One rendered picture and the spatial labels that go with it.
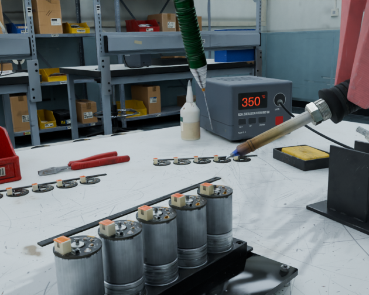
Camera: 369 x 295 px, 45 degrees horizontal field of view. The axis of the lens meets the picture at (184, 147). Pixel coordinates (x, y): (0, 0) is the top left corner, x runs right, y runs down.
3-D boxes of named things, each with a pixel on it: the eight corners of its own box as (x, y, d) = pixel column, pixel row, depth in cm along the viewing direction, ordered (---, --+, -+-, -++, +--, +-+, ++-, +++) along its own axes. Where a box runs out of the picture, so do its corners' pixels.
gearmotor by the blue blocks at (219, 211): (239, 255, 32) (239, 188, 31) (218, 268, 30) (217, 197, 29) (213, 245, 34) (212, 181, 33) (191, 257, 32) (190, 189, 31)
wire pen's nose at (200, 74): (191, 91, 27) (185, 68, 26) (200, 83, 28) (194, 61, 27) (206, 92, 26) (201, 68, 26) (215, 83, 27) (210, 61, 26)
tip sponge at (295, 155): (339, 165, 58) (340, 154, 58) (304, 171, 56) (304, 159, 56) (304, 153, 65) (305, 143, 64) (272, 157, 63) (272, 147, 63)
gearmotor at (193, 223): (214, 270, 30) (214, 198, 29) (190, 284, 29) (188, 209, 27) (188, 259, 32) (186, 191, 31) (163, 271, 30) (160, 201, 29)
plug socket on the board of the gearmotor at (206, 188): (216, 192, 30) (215, 183, 30) (208, 196, 30) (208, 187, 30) (207, 190, 31) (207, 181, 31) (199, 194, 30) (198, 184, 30)
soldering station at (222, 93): (292, 138, 75) (294, 81, 73) (230, 145, 71) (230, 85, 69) (249, 123, 89) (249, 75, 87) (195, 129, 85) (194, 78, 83)
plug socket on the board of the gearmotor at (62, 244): (76, 250, 23) (75, 237, 22) (61, 256, 22) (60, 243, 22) (67, 245, 23) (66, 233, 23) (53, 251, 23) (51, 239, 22)
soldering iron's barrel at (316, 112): (245, 164, 29) (334, 120, 29) (234, 144, 29) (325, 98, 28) (241, 159, 30) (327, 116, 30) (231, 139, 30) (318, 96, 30)
